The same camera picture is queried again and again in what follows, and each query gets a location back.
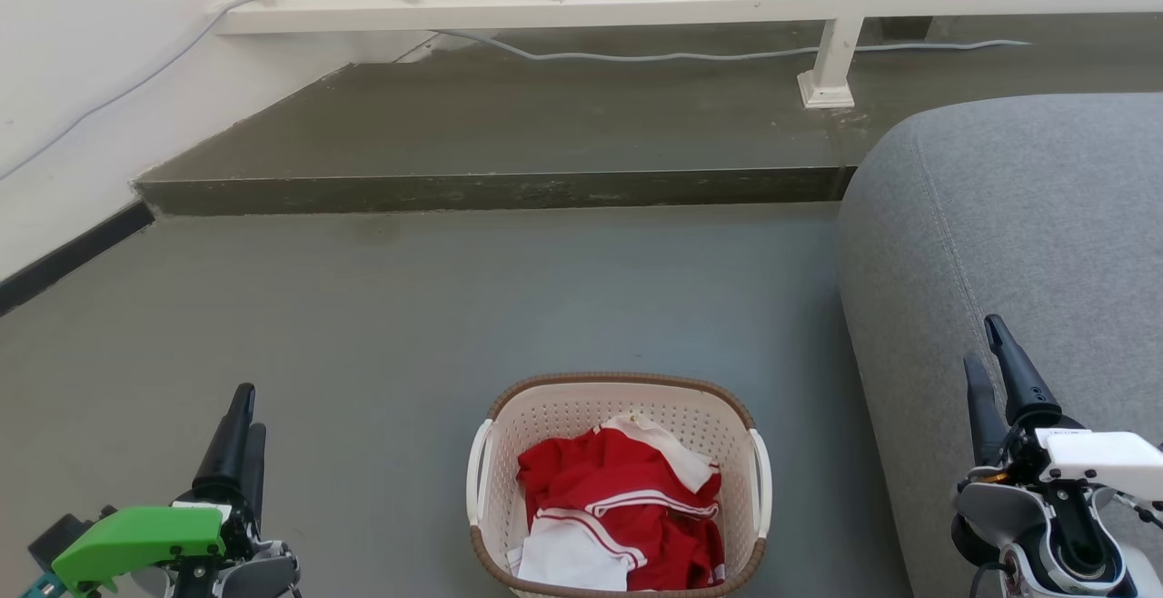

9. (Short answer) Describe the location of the green grey left gripper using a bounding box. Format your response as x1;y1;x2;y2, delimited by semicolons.
50;384;302;598

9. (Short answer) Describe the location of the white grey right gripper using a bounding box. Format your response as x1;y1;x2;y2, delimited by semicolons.
951;314;1163;598

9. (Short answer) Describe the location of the cream brown-rimmed laundry basket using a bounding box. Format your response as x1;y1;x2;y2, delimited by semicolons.
466;372;774;598

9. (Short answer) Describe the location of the grey fabric sofa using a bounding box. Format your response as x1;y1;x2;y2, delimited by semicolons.
836;93;1163;598

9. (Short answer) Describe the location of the black baseboard strip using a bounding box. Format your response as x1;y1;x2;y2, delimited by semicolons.
0;200;157;318

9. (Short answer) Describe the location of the red white-trimmed garment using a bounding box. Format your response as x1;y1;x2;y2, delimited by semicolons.
507;413;729;593

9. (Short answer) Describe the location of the white wooden railing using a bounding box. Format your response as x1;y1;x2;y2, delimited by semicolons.
213;0;1163;111

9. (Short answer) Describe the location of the thin black right gripper cable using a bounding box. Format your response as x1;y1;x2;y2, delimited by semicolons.
1095;487;1163;531

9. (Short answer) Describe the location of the light grey cable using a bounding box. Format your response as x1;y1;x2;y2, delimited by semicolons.
0;0;1034;183

